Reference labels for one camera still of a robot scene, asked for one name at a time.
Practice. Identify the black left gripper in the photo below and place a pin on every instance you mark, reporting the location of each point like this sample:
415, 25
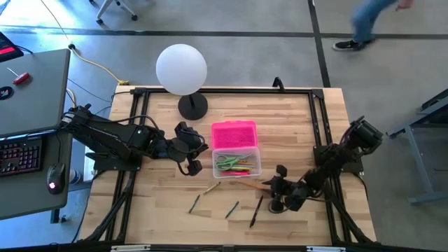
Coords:
185, 143

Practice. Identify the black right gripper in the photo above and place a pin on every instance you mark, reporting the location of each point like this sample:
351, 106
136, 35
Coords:
285, 194

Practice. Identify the black pen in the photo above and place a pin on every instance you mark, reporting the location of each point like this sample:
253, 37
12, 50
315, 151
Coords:
256, 211

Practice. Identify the clear supply box pink lid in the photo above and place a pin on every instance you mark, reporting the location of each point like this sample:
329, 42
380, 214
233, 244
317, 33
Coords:
234, 134

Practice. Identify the short olive pencil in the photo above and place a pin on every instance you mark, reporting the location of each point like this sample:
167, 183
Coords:
212, 188

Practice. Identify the dark green pencil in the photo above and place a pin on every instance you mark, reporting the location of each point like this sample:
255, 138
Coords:
194, 204
232, 210

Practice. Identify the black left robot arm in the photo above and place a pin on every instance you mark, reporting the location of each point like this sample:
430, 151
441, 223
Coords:
112, 134

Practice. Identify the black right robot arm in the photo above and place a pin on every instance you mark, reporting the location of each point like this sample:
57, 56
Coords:
336, 157

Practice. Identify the white globe lamp black stand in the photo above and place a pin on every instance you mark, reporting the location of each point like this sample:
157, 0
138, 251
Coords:
181, 68

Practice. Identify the white bottle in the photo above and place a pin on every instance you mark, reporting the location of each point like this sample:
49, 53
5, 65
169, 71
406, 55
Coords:
74, 176

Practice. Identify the office chair base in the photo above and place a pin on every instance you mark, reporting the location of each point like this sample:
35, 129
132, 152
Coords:
134, 17

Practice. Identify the black computer mouse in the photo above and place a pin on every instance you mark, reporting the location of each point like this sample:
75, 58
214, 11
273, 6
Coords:
56, 178

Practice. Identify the grey desk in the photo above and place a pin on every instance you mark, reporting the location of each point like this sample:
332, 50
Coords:
28, 199

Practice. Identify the grey metal cart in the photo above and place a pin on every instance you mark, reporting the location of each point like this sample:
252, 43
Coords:
437, 112

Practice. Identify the black backlit keyboard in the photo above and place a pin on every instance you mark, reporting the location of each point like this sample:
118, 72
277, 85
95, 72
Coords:
19, 157

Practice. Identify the person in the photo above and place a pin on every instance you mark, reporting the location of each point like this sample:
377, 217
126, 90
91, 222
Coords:
364, 17

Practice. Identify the black device with red display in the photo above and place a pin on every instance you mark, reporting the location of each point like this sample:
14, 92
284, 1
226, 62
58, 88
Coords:
8, 49

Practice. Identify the black aluminium table frame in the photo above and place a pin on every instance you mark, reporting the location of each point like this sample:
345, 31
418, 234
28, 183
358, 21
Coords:
227, 90

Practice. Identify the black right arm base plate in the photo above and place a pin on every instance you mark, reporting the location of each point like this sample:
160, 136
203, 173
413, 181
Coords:
351, 167

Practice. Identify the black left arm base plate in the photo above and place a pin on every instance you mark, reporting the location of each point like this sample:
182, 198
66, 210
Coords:
105, 164

